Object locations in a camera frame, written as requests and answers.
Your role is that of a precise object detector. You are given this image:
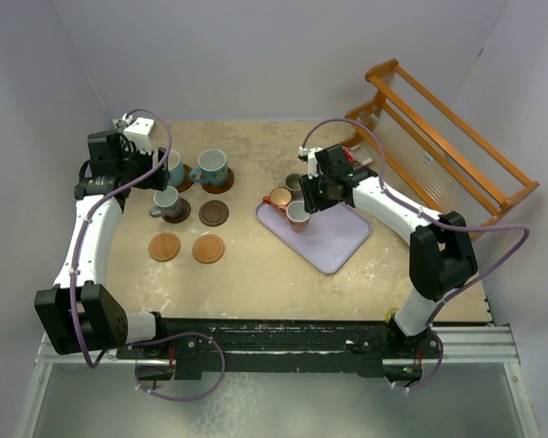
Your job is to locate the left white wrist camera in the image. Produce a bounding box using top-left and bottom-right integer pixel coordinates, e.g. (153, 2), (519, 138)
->
(114, 116), (155, 155)

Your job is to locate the large light blue cup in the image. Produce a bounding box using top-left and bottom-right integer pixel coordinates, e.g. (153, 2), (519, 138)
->
(166, 150), (184, 188)

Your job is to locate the light orange wooden coaster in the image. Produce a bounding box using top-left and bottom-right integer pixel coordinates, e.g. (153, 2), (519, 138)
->
(148, 233), (181, 262)
(192, 234), (225, 264)

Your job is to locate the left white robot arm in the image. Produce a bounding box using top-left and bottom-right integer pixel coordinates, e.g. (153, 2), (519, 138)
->
(34, 128), (170, 358)

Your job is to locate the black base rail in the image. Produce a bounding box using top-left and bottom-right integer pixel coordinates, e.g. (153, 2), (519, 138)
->
(117, 316), (444, 380)

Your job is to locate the aluminium frame profile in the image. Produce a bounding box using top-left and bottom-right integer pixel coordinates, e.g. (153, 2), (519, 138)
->
(35, 326), (520, 365)

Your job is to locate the red white small box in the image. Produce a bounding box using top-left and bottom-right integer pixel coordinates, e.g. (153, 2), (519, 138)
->
(342, 146), (355, 162)

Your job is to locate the reddish wooden coaster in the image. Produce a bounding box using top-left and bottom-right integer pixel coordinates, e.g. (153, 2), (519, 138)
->
(176, 164), (194, 193)
(201, 168), (235, 194)

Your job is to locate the grey blue cup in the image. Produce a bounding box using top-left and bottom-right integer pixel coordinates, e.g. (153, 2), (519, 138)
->
(149, 186), (182, 218)

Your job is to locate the yellow tape roll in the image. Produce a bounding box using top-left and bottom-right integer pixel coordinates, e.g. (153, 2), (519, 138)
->
(385, 308), (398, 323)

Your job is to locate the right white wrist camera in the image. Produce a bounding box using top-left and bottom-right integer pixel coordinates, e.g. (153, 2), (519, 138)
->
(298, 146), (322, 179)

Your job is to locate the grey green cup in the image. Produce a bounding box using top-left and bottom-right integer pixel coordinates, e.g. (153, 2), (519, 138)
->
(283, 173), (301, 196)

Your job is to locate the orange wooden rack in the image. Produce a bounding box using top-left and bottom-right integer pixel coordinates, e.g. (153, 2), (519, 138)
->
(342, 58), (539, 226)

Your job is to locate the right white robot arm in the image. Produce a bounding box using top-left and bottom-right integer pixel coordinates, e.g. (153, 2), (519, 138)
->
(298, 144), (478, 357)

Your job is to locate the pink red cup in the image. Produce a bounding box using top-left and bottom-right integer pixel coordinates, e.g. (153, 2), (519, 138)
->
(278, 200), (311, 234)

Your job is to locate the lilac serving tray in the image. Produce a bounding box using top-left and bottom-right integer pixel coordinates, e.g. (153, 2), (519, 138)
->
(255, 203), (373, 275)

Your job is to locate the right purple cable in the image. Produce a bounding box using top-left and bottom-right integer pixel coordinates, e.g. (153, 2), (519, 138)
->
(299, 118), (531, 393)

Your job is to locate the orange copper cup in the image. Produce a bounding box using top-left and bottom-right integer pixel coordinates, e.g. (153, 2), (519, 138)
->
(262, 187), (292, 211)

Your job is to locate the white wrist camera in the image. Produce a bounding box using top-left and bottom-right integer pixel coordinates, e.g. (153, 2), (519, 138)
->
(298, 146), (322, 179)
(114, 116), (155, 155)

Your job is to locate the dark walnut coaster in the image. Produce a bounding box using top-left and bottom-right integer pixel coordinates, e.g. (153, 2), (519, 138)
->
(198, 200), (229, 227)
(163, 199), (191, 224)

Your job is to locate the blue cup with pattern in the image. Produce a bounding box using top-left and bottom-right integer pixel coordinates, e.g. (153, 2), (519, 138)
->
(189, 149), (228, 187)

